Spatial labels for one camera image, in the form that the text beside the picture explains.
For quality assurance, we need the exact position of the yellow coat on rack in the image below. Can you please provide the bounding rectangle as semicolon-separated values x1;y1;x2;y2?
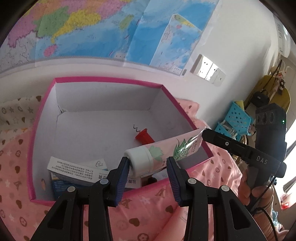
244;75;291;113

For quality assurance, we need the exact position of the pink cardboard box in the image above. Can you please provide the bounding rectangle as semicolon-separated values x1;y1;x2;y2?
27;76;205;205

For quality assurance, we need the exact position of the pink patterned tablecloth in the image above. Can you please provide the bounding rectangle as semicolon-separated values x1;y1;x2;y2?
1;95;242;240

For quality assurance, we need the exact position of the white air conditioner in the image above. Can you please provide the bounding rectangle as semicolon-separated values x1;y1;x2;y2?
273;15;291;58

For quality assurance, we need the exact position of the pink aloe cream tube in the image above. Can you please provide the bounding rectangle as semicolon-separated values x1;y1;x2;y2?
124;127;206;178

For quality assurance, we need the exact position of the person's right hand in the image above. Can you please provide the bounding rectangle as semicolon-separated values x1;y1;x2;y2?
238;170;274;215

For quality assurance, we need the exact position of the black hanging bag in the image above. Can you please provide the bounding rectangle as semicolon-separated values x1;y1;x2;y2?
250;60;282;108

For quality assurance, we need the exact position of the small white ointment tube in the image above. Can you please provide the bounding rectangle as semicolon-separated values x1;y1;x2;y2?
141;170;168;187

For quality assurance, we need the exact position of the white wall socket panel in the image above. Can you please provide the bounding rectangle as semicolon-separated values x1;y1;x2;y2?
190;54;226;87

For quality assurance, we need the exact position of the blue perforated plastic basket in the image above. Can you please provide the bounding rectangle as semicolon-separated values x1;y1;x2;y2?
215;100;254;141

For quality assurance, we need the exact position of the small white medicine box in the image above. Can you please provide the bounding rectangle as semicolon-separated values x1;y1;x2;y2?
47;157;109;183

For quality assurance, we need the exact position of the blue white medicine box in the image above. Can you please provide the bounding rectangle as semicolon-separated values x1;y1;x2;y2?
51;173;142;200

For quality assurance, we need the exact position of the colourful wall map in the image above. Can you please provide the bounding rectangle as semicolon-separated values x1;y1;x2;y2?
1;1;218;75

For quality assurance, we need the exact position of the red corkscrew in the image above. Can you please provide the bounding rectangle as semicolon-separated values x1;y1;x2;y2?
133;125;154;145

